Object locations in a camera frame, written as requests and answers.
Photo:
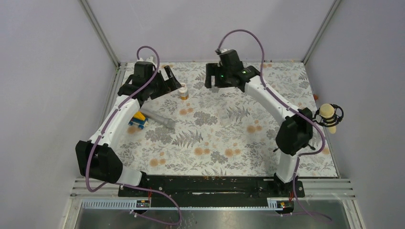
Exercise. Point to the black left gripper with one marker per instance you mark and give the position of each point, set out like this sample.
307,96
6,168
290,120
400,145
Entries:
172,84

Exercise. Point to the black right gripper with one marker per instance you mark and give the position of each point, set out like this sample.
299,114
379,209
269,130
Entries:
213,69

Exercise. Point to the white orange pill bottle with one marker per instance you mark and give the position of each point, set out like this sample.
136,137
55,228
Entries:
183,91

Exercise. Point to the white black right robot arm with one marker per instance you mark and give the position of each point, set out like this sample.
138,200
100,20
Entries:
294,123

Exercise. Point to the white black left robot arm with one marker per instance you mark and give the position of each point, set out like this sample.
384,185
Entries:
97,157

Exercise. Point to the grey cylindrical tool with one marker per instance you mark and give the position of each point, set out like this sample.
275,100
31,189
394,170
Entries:
167,122

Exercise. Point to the yellow blue toy blocks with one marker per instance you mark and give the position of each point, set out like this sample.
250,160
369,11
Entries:
139,120

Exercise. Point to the floral patterned table mat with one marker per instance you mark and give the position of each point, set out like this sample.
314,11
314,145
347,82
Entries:
199,144

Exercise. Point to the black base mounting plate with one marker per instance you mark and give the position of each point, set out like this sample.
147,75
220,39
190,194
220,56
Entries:
213,191

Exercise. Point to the beige foam microphone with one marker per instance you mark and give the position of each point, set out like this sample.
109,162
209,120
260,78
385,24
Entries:
329,116

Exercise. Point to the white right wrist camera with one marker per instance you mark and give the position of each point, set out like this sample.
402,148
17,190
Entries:
221,50

